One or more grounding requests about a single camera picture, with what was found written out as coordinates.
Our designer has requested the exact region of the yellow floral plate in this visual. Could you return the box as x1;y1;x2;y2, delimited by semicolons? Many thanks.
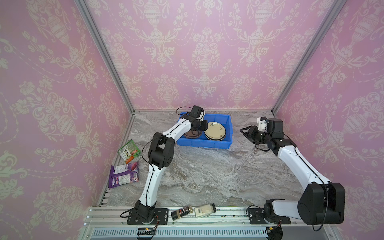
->
205;122;227;141

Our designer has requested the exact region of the smoky glass plate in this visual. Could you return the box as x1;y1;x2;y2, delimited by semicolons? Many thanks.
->
183;130;202;139

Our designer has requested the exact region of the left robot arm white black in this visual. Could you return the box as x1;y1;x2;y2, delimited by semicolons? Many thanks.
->
133;106;208;223

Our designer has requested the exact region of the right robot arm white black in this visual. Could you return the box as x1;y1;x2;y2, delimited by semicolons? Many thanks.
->
240;117;346;226

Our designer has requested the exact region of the blue plastic bin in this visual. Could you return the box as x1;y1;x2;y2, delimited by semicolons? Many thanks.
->
177;114;234;149

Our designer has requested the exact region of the green snack packet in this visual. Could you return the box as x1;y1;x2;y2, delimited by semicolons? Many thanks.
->
118;140;141;164

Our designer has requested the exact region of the white bottle black cap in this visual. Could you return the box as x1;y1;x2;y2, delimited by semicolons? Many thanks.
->
194;204;217;218

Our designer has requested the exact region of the purple snack packet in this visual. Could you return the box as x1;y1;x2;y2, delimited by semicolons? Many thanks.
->
108;162;139;189

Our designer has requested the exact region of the dark spice grinder bottle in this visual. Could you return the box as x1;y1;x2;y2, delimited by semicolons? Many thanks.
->
171;206;194;221

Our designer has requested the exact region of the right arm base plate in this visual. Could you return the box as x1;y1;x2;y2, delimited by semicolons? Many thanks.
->
246;207;291;225

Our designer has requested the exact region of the aluminium front rail frame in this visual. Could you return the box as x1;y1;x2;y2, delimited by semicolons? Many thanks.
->
78;206;343;240

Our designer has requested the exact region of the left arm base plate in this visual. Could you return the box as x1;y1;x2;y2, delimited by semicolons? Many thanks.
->
127;208;170;225

